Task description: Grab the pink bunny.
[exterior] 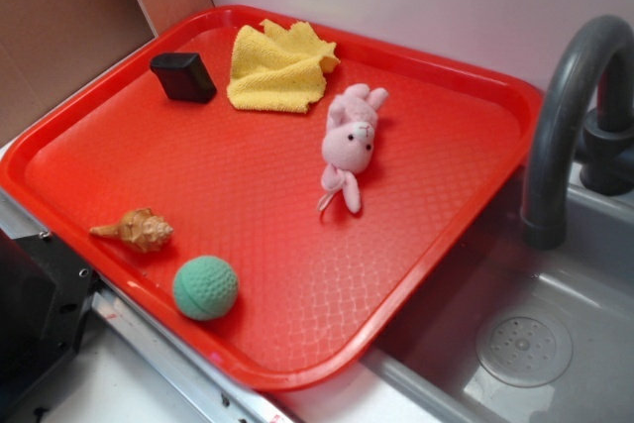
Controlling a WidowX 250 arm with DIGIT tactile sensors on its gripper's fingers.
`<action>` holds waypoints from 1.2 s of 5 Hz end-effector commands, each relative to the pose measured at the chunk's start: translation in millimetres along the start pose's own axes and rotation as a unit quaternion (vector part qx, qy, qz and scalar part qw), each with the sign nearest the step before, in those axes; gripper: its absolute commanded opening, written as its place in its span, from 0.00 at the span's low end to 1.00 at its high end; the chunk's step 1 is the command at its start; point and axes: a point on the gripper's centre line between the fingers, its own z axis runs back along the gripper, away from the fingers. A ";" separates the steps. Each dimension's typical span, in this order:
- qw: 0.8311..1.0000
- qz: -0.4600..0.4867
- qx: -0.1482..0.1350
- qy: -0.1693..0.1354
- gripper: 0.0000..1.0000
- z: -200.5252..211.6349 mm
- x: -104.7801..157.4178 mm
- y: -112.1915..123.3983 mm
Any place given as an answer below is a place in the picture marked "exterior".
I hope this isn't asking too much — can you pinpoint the silver metal rail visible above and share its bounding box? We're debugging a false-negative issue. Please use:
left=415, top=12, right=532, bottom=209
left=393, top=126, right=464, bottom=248
left=1, top=193, right=299, bottom=422

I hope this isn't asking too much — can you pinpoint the grey toy faucet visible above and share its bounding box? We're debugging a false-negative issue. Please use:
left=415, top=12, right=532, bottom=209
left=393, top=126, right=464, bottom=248
left=521, top=15, right=633, bottom=250

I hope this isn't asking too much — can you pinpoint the pink plush bunny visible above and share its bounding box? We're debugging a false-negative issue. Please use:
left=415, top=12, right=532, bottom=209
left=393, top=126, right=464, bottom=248
left=317, top=83, right=389, bottom=214

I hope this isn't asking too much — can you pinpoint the yellow folded cloth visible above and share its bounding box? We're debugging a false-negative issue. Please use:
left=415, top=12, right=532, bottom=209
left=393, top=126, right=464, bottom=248
left=227, top=19, right=340, bottom=114

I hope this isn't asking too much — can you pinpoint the tan conch seashell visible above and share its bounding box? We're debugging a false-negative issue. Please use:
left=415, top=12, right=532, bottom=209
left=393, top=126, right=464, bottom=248
left=89, top=208, right=173, bottom=253

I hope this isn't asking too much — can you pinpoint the grey plastic sink basin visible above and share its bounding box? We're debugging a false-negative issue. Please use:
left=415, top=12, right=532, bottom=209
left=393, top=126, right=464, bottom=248
left=365, top=175, right=633, bottom=422

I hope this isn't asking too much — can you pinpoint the green dimpled ball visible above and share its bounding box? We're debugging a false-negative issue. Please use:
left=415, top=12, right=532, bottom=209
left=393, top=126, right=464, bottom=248
left=172, top=256, right=239, bottom=321

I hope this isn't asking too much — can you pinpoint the brown cardboard panel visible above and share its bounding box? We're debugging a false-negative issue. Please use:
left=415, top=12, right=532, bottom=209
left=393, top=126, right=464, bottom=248
left=1, top=0, right=213, bottom=144

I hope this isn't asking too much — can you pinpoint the red plastic tray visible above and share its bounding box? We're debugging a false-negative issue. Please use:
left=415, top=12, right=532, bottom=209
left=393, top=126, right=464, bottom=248
left=1, top=6, right=541, bottom=391

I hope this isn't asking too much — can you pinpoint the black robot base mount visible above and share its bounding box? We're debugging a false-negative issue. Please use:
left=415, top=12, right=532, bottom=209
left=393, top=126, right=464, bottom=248
left=1, top=234, right=95, bottom=406

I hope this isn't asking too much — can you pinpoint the black rectangular block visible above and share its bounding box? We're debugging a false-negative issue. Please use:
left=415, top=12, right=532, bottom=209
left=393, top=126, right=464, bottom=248
left=150, top=53, right=217, bottom=103

